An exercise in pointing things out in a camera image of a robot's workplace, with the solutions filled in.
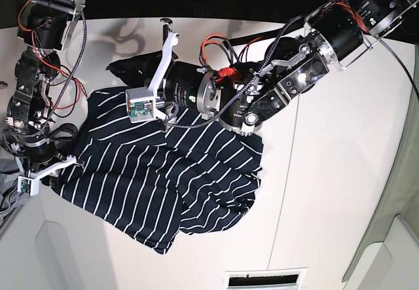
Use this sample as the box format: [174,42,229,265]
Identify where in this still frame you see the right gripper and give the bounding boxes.
[15,132,78,177]

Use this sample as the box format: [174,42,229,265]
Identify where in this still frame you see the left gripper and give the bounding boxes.
[106,31,216,128]

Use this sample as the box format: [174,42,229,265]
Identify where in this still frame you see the navy white striped t-shirt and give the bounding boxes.
[56,87,263,254]

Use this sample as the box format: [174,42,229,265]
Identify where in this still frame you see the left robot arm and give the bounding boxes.
[108,0,418,136]

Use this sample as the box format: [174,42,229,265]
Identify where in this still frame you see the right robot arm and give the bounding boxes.
[3,0,86,178]

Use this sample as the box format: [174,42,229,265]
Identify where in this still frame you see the grey cloth pile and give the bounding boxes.
[1,158,29,223]

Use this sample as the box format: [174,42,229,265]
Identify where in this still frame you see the white floor vent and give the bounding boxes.
[224,268,307,290]

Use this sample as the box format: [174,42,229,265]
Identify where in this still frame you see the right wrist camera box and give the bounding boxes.
[17,175,40,196]

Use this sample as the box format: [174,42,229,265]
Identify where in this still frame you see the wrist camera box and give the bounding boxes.
[125,87,156,123]
[17,175,40,196]

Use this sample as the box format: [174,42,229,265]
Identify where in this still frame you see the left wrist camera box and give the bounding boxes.
[125,87,156,123]

